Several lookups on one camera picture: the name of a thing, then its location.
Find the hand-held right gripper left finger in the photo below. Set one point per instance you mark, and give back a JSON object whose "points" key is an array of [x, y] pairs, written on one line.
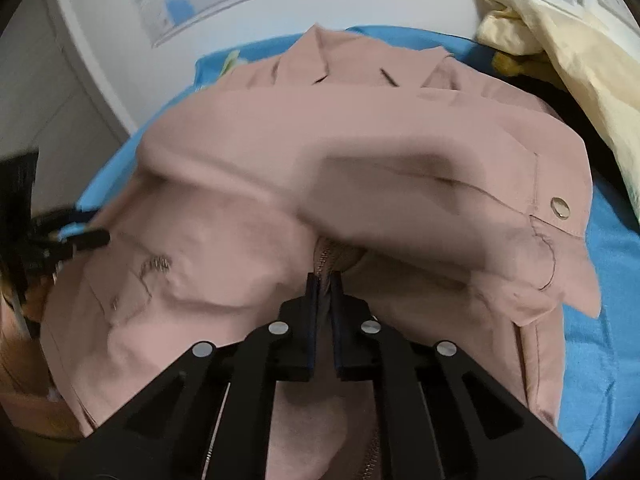
{"points": [[312, 322]]}

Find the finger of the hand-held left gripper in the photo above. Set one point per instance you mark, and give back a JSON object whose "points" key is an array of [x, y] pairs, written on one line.
{"points": [[62, 217], [87, 241]]}

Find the blue floral bed sheet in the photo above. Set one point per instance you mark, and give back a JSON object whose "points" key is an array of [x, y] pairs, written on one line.
{"points": [[610, 310]]}

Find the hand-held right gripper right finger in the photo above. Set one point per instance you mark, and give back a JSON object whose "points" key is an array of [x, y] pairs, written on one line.
{"points": [[341, 330]]}

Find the black cloth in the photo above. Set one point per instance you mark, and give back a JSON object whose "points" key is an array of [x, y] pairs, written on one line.
{"points": [[580, 125]]}

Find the grey wardrobe door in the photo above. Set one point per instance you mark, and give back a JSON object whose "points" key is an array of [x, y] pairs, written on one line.
{"points": [[45, 70]]}

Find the cream yellow cloth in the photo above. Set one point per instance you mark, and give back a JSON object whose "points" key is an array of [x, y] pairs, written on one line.
{"points": [[590, 70]]}

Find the pink jacket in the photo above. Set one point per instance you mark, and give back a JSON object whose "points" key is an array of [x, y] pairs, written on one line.
{"points": [[280, 185]]}

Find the mustard yellow cloth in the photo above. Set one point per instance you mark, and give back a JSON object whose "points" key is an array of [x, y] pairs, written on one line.
{"points": [[525, 65]]}

